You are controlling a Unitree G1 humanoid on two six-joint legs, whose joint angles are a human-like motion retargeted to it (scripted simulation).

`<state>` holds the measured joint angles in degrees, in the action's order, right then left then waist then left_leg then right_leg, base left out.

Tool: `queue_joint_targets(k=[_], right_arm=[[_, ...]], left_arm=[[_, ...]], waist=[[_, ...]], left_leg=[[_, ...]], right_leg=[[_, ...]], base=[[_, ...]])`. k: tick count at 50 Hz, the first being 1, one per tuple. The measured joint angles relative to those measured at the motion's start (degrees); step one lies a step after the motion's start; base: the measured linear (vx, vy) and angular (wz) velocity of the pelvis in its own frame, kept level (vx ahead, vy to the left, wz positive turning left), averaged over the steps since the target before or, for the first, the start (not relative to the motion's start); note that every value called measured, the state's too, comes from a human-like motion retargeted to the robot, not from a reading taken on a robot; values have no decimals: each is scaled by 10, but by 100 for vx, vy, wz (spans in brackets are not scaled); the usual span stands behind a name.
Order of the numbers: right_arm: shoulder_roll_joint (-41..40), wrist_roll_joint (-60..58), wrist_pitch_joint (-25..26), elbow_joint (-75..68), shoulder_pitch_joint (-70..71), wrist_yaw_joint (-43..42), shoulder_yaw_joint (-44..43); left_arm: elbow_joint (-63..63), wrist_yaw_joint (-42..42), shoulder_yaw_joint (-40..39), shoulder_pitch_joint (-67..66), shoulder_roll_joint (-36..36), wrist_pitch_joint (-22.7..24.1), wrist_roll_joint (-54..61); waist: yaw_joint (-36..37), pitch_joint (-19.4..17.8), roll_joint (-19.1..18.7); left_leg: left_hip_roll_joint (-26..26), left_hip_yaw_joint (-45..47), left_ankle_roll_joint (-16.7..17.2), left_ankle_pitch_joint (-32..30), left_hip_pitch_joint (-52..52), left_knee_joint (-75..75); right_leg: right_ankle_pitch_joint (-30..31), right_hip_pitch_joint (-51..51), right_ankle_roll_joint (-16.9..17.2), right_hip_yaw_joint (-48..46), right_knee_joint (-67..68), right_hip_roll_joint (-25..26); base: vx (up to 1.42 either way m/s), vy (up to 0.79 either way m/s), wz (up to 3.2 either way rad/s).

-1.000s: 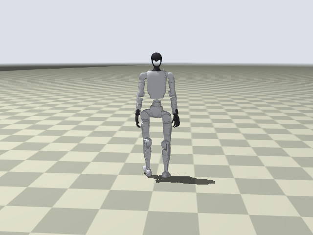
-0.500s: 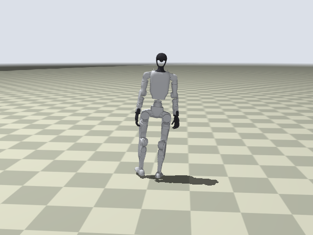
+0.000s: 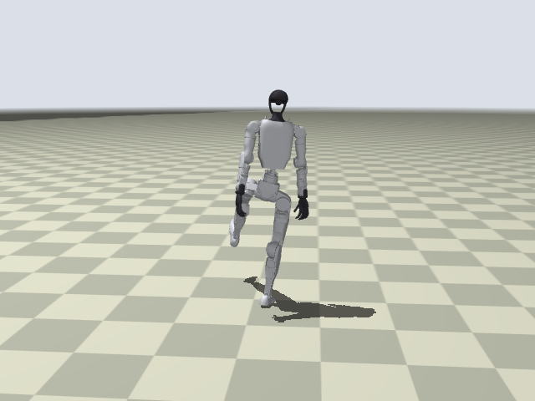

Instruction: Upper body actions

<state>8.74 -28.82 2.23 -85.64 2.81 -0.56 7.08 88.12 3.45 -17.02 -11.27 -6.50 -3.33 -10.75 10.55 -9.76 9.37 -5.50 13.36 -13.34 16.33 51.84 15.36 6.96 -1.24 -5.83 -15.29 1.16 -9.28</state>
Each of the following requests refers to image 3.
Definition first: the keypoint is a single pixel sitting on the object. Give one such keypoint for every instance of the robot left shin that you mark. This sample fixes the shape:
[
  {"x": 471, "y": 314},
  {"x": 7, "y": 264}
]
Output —
[{"x": 238, "y": 224}]

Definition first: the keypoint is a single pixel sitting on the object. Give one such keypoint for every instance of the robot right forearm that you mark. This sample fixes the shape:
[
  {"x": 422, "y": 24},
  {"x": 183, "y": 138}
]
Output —
[{"x": 302, "y": 179}]

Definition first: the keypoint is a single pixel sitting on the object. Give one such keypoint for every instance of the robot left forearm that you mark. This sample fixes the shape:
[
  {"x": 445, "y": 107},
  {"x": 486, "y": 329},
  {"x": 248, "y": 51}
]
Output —
[{"x": 243, "y": 171}]

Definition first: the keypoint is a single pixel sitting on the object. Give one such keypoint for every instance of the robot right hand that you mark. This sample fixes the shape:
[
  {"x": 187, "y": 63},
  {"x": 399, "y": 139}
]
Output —
[{"x": 302, "y": 205}]

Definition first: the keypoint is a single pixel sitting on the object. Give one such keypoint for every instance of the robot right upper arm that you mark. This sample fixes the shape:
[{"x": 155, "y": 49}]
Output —
[{"x": 300, "y": 147}]

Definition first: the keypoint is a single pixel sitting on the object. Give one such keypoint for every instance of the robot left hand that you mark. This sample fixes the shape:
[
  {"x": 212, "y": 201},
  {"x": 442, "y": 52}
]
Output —
[{"x": 239, "y": 193}]

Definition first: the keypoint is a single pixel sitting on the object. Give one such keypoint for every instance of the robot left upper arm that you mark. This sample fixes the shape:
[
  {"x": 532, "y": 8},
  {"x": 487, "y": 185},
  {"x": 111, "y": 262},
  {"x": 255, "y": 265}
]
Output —
[{"x": 249, "y": 141}]

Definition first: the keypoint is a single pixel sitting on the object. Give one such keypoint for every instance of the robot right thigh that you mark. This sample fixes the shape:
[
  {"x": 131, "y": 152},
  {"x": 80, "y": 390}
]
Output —
[{"x": 280, "y": 223}]

